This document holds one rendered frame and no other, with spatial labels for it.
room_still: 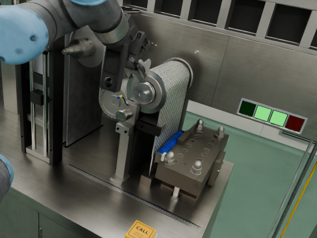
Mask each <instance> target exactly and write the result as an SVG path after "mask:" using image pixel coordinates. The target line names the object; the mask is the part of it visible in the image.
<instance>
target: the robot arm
mask: <svg viewBox="0 0 317 238"><path fill-rule="evenodd" d="M86 25H88V26H89V28H90V29H91V30H92V31H93V32H94V34H95V35H96V37H97V38H98V40H100V41H101V42H102V44H103V45H104V46H106V50H105V57H104V62H103V68H102V74H101V80H100V88H102V89H105V90H108V91H111V92H114V93H117V92H119V91H120V90H121V84H122V79H123V75H124V76H126V77H127V78H129V79H130V78H133V75H132V74H131V72H132V73H133V74H134V75H136V76H137V79H138V80H139V81H140V83H146V81H147V73H148V71H149V68H150V65H151V60H150V59H147V60H146V61H145V62H143V61H142V60H141V59H140V60H138V59H139V57H141V55H142V53H143V51H144V50H145V52H146V51H147V50H148V48H149V46H150V43H149V41H148V39H147V36H146V34H145V32H141V31H139V30H138V28H137V26H136V24H135V22H134V20H133V18H132V16H131V14H127V13H126V14H124V13H123V11H122V9H121V7H120V5H119V3H118V1H117V0H33V1H29V2H25V3H21V4H17V5H0V61H2V62H4V63H6V64H10V65H19V64H24V63H26V62H29V61H31V60H33V59H35V58H37V57H38V56H40V55H41V54H42V53H43V52H44V50H45V49H46V48H47V47H48V46H49V45H51V44H52V43H53V42H54V41H55V40H57V39H58V38H60V37H62V36H64V35H66V34H68V33H71V32H73V31H75V30H78V29H80V28H82V27H84V26H86ZM144 39H146V41H147V44H146V43H145V41H144ZM130 70H132V71H131V72H130ZM13 178H14V171H13V168H12V165H11V164H10V162H9V161H8V160H7V158H5V157H4V156H3V155H1V154H0V203H1V201H2V200H3V198H4V196H5V195H6V194H7V193H8V191H9V189H10V187H11V183H12V181H13Z"/></svg>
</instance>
